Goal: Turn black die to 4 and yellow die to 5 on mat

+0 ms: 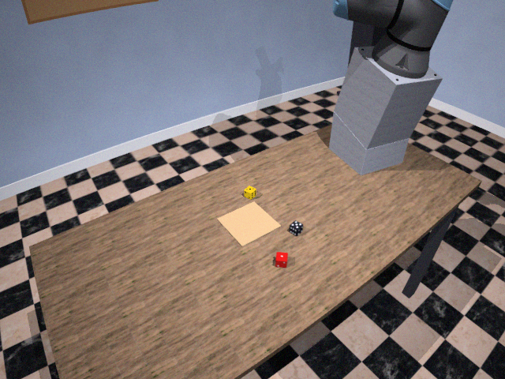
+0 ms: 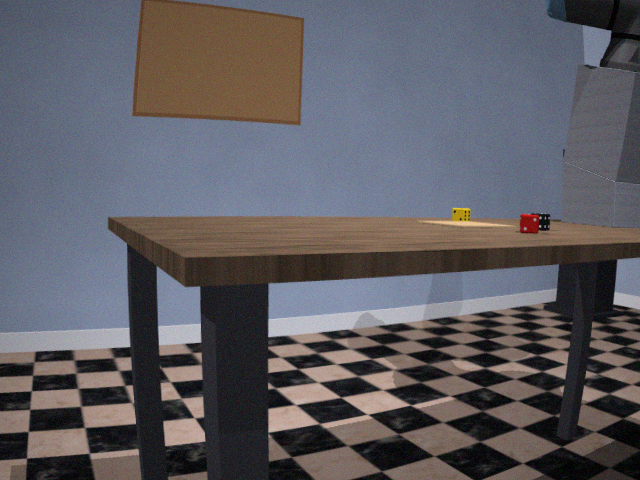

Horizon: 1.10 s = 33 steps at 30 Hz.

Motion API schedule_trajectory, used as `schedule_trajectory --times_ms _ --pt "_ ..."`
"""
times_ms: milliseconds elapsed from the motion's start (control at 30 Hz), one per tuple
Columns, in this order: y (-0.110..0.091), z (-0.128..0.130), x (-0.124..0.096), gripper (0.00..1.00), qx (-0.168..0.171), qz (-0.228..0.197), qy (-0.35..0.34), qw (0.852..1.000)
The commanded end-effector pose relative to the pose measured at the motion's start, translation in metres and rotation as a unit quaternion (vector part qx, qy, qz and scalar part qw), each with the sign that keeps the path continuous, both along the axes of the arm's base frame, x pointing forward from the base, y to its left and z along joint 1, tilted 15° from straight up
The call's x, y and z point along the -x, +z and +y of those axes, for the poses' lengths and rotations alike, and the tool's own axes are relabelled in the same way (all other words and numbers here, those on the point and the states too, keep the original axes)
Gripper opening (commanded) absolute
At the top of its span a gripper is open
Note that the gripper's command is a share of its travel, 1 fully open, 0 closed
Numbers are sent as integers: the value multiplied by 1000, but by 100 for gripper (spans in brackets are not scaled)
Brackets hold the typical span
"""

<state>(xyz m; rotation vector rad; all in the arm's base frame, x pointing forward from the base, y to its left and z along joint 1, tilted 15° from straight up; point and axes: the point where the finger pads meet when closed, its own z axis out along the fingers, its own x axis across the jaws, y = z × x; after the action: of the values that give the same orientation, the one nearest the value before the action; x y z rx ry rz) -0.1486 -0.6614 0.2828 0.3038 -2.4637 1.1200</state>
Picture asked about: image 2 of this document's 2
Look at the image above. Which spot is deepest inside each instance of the yellow die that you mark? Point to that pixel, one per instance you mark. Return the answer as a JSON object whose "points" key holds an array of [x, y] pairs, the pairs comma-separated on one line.
{"points": [[458, 214]]}

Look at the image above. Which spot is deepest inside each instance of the red die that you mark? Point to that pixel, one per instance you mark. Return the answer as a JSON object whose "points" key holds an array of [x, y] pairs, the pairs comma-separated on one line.
{"points": [[529, 223]]}

